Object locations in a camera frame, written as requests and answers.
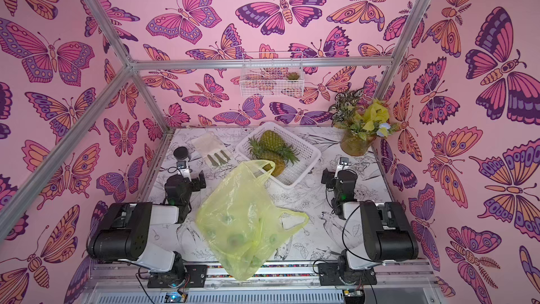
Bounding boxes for small black round jar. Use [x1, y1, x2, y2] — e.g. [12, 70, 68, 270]
[173, 146, 190, 161]

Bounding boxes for potted plant yellow green leaves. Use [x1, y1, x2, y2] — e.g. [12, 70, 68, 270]
[328, 89, 400, 156]

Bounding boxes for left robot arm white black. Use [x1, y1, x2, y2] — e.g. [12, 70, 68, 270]
[87, 172, 206, 288]

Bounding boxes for pineapple front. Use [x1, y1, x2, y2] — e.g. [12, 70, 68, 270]
[248, 137, 286, 177]

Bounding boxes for yellow-green plastic bag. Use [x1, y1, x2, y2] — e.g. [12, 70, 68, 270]
[195, 160, 309, 281]

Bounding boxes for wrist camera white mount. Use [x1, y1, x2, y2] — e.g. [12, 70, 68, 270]
[336, 157, 350, 173]
[176, 160, 191, 180]

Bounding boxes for pineapple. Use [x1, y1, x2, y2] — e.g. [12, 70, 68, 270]
[259, 130, 300, 164]
[248, 137, 286, 177]

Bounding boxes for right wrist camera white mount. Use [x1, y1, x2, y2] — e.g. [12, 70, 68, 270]
[336, 157, 350, 173]

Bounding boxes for white wire wall basket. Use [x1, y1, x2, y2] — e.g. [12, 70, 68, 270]
[238, 51, 305, 99]

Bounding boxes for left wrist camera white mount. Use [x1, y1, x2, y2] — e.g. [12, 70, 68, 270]
[176, 160, 191, 180]

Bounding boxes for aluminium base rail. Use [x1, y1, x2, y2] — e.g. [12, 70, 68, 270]
[78, 260, 447, 303]

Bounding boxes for small green item in wire basket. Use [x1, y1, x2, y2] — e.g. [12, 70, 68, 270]
[286, 73, 300, 81]

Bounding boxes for white plastic perforated basket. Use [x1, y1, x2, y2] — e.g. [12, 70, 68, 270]
[235, 122, 321, 189]

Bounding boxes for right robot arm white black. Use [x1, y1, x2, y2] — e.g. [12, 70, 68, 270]
[313, 169, 419, 288]

